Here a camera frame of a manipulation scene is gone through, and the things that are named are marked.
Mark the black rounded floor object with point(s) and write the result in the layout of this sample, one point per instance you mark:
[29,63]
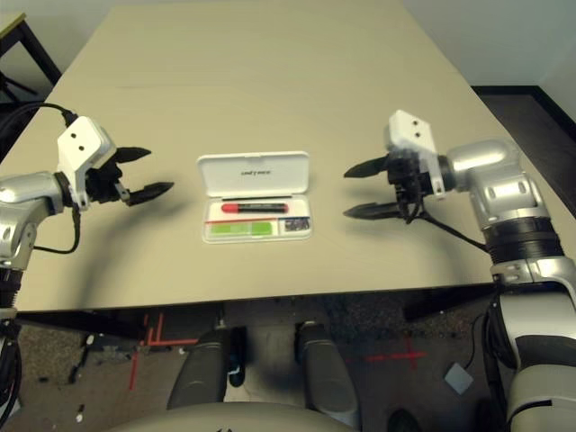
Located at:
[404,423]

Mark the black tripod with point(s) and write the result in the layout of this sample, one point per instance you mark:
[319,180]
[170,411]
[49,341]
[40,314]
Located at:
[13,90]

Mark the side table with black frame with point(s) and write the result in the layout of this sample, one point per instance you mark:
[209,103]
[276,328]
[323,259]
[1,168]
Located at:
[33,45]

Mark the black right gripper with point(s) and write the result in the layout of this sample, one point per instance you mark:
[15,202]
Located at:
[409,189]

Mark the grey right robot leg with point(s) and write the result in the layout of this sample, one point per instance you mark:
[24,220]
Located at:
[326,373]

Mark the small grey purple eraser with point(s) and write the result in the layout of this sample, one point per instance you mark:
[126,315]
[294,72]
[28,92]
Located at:
[296,225]

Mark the grey robot torso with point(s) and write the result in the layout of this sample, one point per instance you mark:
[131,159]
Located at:
[225,418]

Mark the small grey square floor box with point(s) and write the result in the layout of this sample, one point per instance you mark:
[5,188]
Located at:
[459,379]

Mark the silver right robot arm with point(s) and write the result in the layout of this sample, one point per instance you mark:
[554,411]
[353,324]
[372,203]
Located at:
[508,198]

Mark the black post between robot legs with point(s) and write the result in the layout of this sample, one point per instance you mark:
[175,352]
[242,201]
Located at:
[237,360]

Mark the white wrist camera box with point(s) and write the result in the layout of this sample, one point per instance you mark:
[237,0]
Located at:
[83,139]
[414,128]

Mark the grey left robot leg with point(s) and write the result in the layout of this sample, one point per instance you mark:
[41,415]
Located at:
[198,373]

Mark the grey robot leg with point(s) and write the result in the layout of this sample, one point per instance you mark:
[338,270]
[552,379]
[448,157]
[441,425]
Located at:
[326,373]
[198,373]

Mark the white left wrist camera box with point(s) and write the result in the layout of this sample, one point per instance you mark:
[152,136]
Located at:
[83,139]

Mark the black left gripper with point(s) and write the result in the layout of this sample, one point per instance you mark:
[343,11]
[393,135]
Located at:
[105,184]

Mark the green stick-shaped stationery item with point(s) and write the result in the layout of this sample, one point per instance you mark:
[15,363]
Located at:
[243,229]

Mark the black marker with red cap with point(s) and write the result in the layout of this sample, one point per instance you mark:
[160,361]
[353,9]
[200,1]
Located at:
[256,208]

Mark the white plastic pencil case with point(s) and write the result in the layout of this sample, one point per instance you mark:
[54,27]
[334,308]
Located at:
[254,173]

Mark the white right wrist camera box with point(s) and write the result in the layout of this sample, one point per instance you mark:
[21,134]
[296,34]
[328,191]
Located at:
[414,128]

